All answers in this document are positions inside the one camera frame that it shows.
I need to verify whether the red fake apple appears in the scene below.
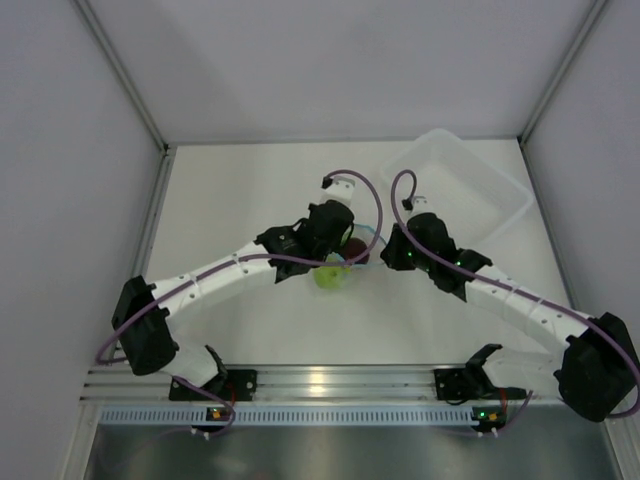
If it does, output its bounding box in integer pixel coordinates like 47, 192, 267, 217
339, 237, 370, 265

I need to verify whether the right aluminium frame post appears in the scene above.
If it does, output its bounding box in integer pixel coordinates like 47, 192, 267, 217
517, 0, 612, 146

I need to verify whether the aluminium mounting rail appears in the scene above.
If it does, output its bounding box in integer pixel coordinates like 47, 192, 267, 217
79, 363, 596, 404

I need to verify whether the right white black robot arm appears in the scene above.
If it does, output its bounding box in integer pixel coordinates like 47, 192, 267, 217
381, 212, 639, 422

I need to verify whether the left aluminium frame post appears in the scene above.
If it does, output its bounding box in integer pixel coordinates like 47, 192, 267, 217
70, 0, 169, 153

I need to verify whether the clear zip top bag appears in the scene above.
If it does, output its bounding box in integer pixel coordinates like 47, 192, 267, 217
312, 223, 387, 291

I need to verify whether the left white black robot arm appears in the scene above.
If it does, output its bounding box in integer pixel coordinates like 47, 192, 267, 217
112, 200, 354, 400

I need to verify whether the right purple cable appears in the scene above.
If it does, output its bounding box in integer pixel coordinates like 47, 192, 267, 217
390, 170, 640, 417

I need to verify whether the purple cable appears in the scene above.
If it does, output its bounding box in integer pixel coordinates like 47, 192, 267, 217
390, 170, 640, 417
94, 169, 385, 364

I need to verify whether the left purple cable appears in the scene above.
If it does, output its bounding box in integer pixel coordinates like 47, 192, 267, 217
94, 169, 385, 364

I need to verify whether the green fake food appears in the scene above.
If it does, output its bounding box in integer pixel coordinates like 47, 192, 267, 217
313, 266, 349, 290

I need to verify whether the aluminium frame post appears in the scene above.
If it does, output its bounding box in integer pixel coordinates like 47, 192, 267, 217
70, 0, 169, 153
517, 0, 612, 146

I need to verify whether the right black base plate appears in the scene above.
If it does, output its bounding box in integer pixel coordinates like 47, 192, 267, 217
434, 367, 500, 403

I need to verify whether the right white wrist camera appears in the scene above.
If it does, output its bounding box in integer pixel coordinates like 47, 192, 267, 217
401, 196, 432, 218

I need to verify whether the white slotted cable duct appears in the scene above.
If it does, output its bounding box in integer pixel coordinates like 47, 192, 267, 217
99, 405, 501, 427

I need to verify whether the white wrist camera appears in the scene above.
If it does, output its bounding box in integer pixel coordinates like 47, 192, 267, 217
320, 176, 355, 207
401, 196, 432, 218

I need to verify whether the clear plastic bin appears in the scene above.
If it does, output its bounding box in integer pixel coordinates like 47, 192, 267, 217
380, 129, 533, 249

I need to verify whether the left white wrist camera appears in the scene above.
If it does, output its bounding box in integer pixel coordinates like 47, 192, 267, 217
320, 176, 355, 207

